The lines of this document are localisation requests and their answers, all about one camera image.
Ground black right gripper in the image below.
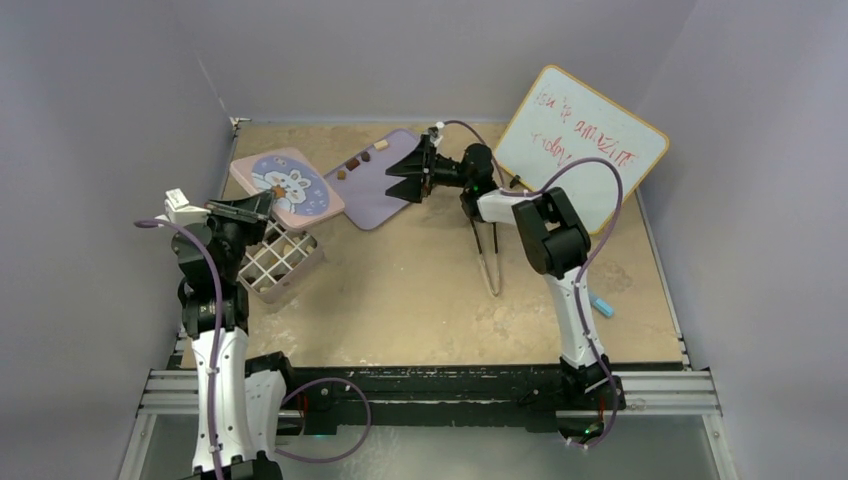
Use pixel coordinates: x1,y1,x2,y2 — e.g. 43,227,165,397
385,135,471,205

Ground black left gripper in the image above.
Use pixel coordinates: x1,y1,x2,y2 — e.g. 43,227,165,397
199,190,272,282

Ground silver square tin lid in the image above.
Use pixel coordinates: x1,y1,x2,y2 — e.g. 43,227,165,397
229,148,345,231

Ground pink divided chocolate tin box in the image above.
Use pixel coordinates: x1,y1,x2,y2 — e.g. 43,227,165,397
238,220,324,304

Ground metal tongs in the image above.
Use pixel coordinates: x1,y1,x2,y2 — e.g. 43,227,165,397
469,220,502,298

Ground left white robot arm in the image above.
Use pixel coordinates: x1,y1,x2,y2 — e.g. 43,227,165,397
165,189,298,479

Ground lavender plastic tray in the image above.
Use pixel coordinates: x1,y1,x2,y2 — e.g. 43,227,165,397
324,129,420,231

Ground yellow framed whiteboard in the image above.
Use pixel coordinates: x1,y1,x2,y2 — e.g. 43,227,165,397
494,65,671,197

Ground light blue marker pen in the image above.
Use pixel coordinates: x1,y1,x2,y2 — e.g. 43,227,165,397
590,294,615,318

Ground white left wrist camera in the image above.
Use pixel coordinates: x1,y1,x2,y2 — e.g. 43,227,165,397
156,188,210,226

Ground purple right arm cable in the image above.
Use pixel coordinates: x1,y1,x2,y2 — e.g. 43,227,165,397
433,119,625,452

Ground aluminium frame rail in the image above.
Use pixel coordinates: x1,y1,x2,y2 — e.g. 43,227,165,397
138,370,722,416

